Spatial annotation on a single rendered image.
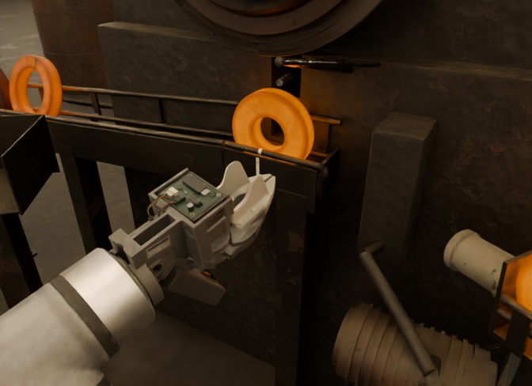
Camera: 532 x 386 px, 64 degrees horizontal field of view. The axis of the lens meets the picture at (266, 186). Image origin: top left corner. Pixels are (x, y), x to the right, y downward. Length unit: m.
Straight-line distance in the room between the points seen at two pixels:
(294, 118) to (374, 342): 0.38
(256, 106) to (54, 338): 0.51
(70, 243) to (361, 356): 1.39
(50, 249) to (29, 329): 1.47
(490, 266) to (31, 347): 0.50
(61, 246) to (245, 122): 1.22
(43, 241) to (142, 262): 1.51
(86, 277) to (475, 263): 0.46
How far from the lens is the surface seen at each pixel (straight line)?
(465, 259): 0.63
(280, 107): 0.74
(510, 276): 0.59
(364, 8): 0.63
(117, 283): 0.41
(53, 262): 1.80
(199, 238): 0.43
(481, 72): 0.72
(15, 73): 1.35
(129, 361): 1.37
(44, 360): 0.40
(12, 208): 0.92
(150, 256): 0.42
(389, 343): 0.69
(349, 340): 0.70
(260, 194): 0.50
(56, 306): 0.41
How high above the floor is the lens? 1.04
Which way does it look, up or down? 30 degrees down
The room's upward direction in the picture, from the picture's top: straight up
